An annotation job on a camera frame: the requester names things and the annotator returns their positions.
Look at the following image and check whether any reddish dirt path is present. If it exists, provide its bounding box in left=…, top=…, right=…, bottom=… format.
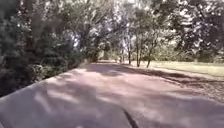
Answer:
left=0, top=61, right=224, bottom=128

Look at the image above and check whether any row of trees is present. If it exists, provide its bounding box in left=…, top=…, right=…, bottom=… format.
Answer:
left=114, top=0, right=224, bottom=69

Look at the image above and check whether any robot's own part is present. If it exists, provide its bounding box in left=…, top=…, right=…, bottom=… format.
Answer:
left=123, top=109, right=140, bottom=128

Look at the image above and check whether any dense wood with bushes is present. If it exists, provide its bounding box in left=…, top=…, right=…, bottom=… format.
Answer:
left=0, top=0, right=116, bottom=98

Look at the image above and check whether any grass field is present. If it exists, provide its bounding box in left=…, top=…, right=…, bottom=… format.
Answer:
left=131, top=60, right=224, bottom=78

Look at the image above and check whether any leaf-strewn dirt verge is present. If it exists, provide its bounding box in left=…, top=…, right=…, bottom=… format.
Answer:
left=124, top=63, right=224, bottom=104

